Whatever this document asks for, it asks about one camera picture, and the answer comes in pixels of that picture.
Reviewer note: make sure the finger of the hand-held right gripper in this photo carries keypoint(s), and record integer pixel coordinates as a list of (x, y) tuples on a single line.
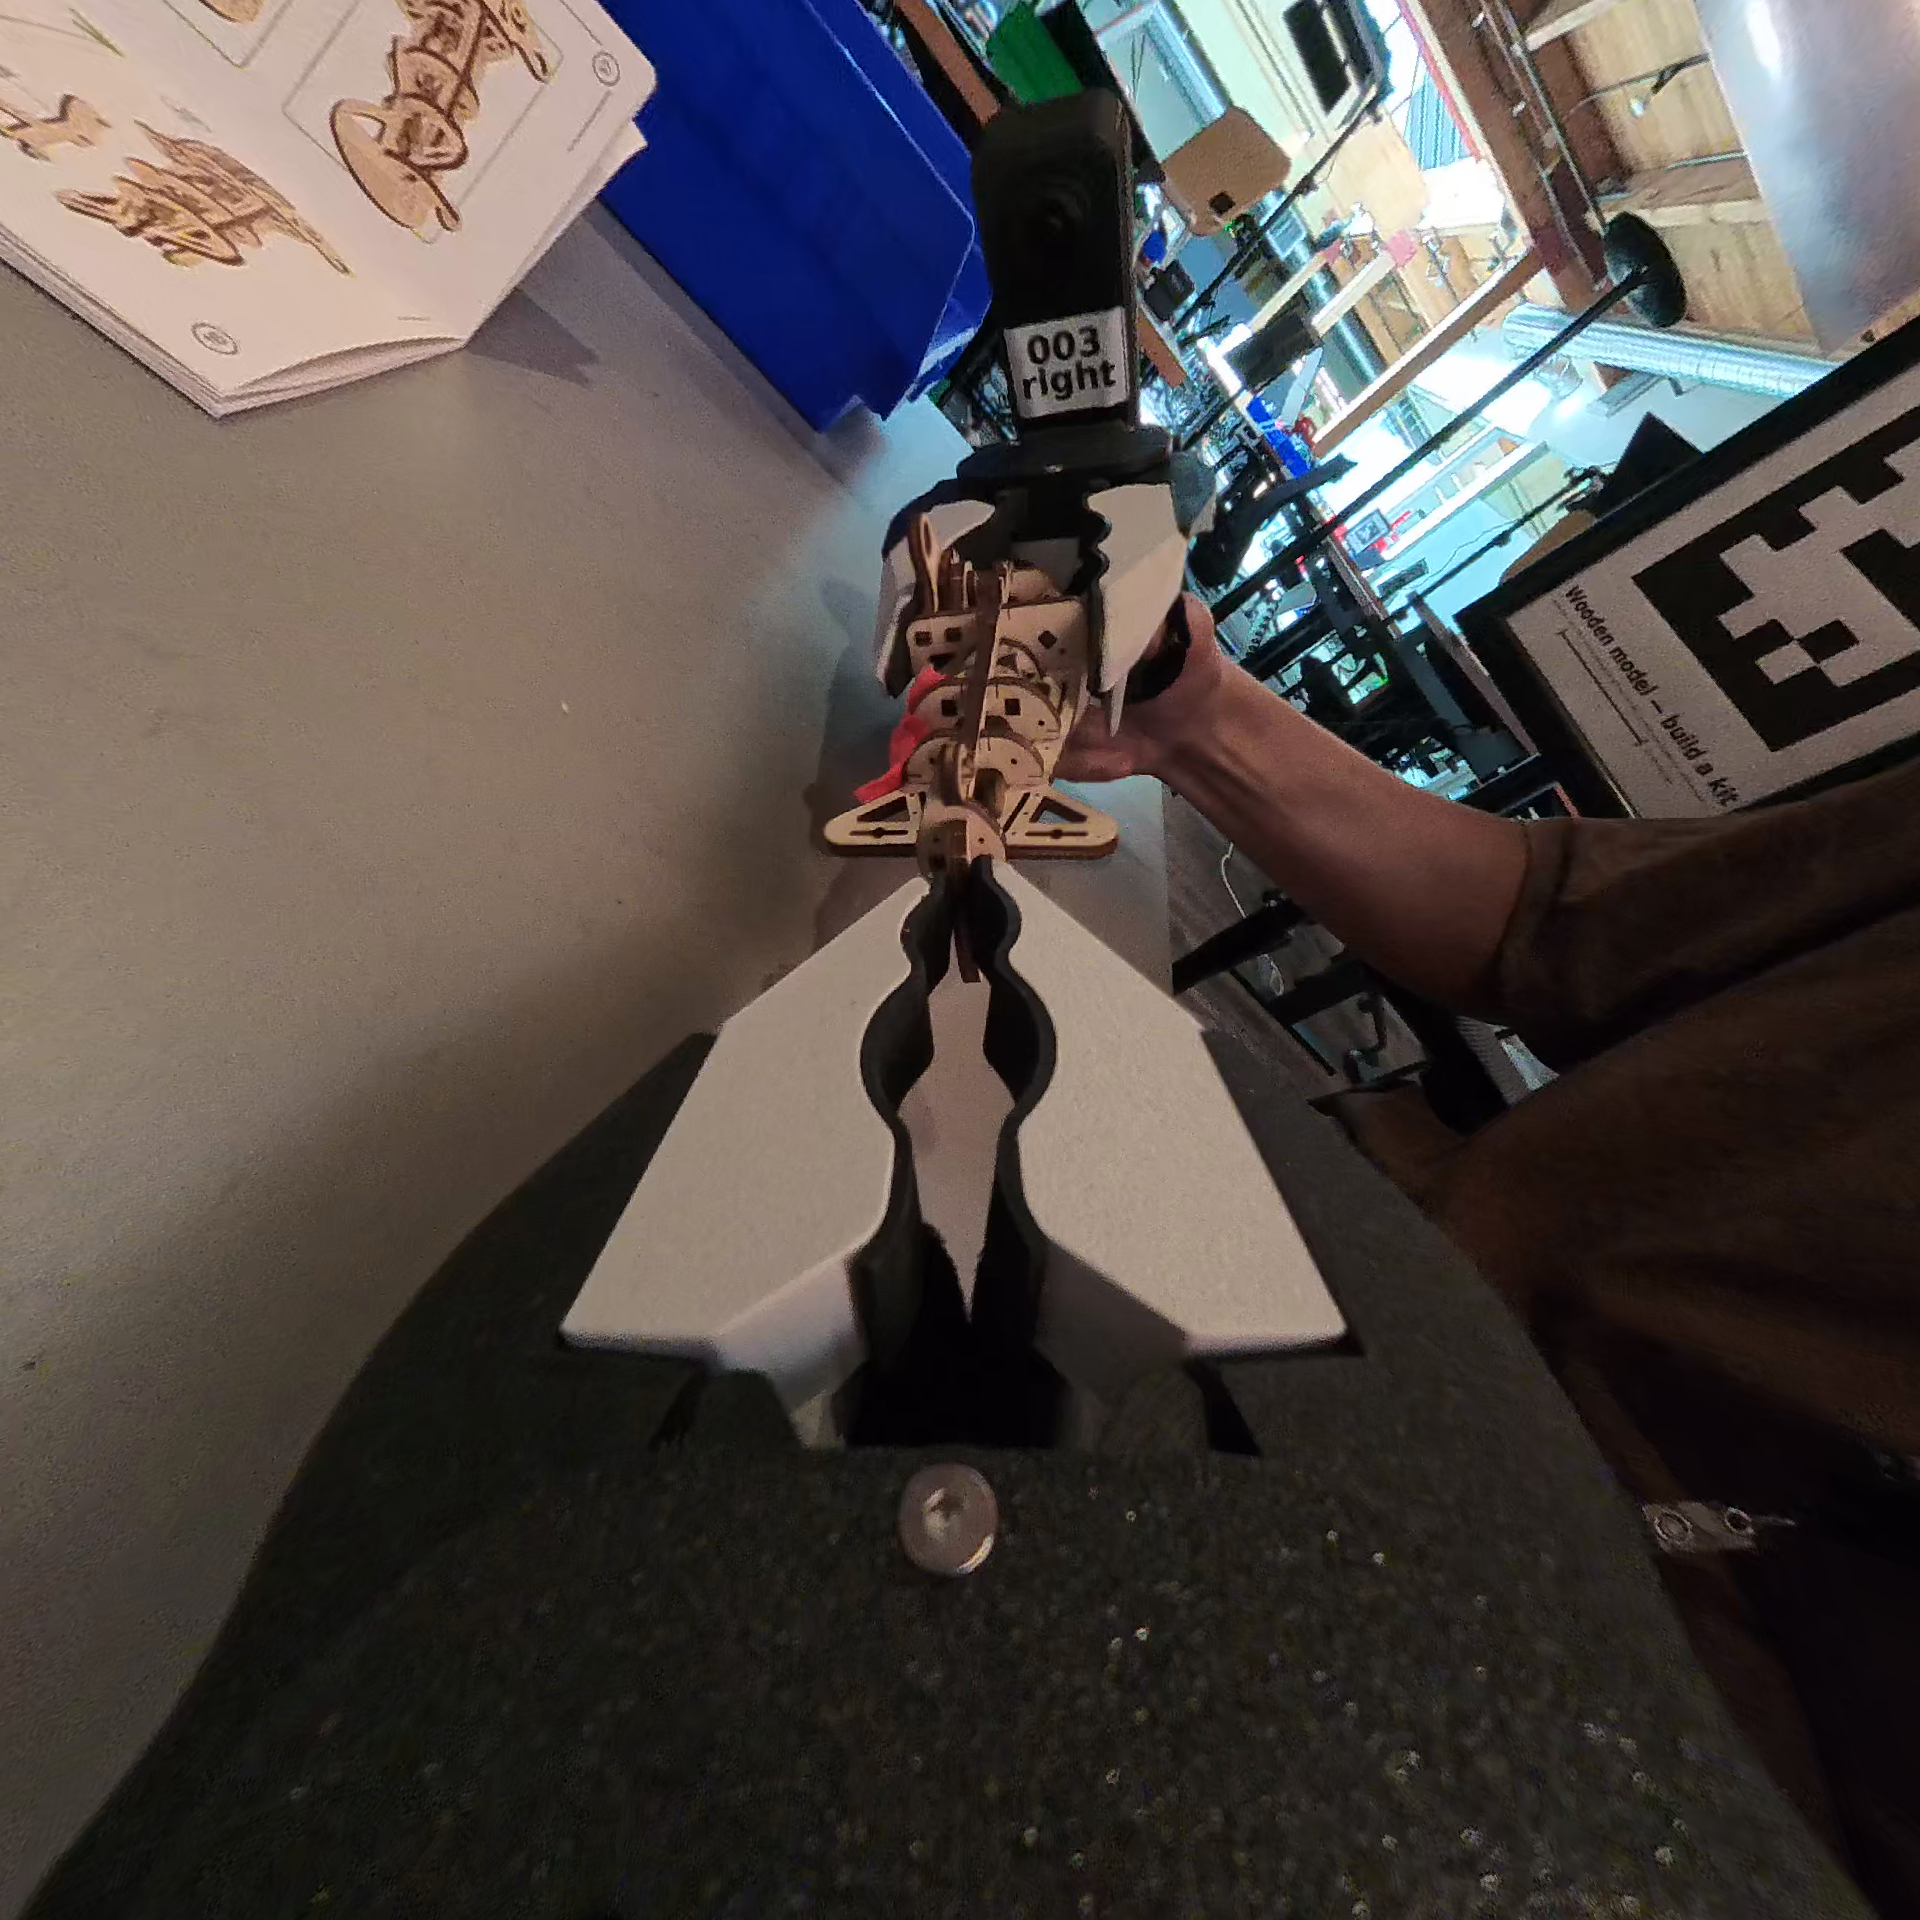
[(898, 615), (1142, 587)]

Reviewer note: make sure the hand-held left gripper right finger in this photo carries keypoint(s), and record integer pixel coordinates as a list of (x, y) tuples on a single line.
[(1171, 1201)]

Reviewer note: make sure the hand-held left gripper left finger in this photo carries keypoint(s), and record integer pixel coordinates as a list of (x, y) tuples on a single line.
[(751, 1201)]

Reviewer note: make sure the wooden biplane model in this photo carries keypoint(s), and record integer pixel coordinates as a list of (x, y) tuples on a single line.
[(990, 720)]

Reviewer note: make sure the blue plastic bin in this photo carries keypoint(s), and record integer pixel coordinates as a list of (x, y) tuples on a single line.
[(780, 195)]

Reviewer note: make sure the instruction booklet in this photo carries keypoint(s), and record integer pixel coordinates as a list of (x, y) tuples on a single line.
[(301, 181)]

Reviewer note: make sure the person's right forearm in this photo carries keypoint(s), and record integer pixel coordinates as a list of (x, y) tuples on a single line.
[(1381, 855)]

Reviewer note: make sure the person's right hand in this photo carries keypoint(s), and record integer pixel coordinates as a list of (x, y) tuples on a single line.
[(1185, 720)]

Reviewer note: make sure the person's brown clothing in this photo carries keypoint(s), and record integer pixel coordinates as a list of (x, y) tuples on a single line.
[(1725, 1201)]

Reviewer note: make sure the black lamp pole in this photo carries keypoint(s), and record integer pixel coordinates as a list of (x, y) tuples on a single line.
[(1635, 271)]

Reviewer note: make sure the framed marker sign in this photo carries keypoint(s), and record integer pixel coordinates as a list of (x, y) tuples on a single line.
[(1725, 645)]

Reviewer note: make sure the silver ventilation duct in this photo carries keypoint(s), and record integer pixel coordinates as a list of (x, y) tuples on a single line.
[(1665, 352)]

